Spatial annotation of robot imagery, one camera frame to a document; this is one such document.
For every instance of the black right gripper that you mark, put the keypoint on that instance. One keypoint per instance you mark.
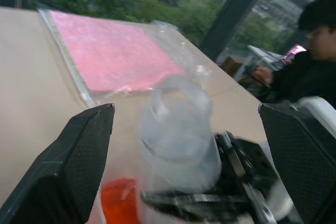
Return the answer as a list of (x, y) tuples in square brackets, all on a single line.
[(256, 159)]

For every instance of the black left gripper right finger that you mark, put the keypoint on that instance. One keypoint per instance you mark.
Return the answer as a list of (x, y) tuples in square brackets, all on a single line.
[(304, 161)]

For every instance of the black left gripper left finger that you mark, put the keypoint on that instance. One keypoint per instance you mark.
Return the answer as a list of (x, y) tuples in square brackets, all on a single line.
[(65, 161)]

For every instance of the clear plastic bottle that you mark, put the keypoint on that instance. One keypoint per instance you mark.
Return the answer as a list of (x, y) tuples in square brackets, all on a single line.
[(178, 142)]

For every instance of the person in black clothes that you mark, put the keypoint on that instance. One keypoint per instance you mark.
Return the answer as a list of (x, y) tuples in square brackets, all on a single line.
[(307, 69)]

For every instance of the brown cardboard box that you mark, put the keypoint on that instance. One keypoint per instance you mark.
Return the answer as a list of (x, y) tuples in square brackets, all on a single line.
[(231, 66)]

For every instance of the white background desk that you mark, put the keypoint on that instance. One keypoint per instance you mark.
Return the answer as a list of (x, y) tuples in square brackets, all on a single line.
[(258, 56)]

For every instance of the pink absorbent pad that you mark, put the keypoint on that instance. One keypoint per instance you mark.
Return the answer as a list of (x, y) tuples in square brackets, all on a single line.
[(110, 51)]

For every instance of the pink cloth in plastic bag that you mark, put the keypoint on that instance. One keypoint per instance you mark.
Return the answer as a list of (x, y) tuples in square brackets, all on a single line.
[(194, 58)]

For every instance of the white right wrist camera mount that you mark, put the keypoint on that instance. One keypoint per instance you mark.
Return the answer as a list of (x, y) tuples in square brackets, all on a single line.
[(319, 106)]

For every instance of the black window frame pillar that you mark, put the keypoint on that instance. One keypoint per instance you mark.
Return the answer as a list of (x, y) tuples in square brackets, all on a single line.
[(231, 14)]

